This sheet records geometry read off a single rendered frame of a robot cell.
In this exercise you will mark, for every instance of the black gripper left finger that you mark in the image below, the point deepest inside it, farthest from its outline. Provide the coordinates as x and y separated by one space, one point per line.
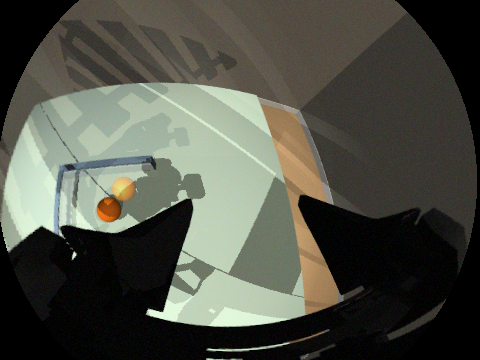
144 257

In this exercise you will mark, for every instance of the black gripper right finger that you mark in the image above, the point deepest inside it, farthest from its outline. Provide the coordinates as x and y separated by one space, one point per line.
350 242

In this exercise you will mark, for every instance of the clear grey l-shaped wall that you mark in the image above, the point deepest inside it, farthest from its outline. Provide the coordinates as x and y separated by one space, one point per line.
69 177

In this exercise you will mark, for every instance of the shiny orange-brown ball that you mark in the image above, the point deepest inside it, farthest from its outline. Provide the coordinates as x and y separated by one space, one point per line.
109 209

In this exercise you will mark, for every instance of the translucent orange ball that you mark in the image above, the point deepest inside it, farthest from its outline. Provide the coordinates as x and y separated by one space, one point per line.
124 188

